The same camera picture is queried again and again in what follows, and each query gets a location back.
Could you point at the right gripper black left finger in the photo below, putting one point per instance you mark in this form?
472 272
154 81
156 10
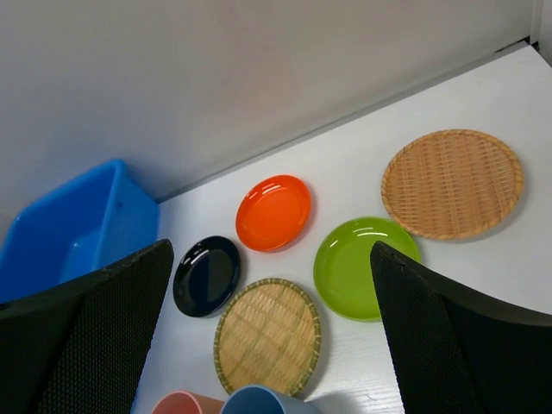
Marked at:
80 347

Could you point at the green plate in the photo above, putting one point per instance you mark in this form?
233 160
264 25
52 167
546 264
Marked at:
342 271

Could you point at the large tan woven tray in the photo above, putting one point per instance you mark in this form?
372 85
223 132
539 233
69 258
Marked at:
452 184

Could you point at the orange plate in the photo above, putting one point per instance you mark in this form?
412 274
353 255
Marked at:
273 213

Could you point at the black plate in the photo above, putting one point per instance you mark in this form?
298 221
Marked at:
207 276

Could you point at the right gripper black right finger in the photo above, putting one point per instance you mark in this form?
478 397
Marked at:
457 350

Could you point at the blue cup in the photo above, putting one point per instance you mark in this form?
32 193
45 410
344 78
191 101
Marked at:
258 399

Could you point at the blue plastic bin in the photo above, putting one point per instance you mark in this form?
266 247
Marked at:
87 223

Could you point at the pink cup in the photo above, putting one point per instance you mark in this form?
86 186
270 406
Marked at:
183 402

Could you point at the small green-rimmed bamboo tray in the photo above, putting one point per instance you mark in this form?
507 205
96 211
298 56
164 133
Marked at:
270 334

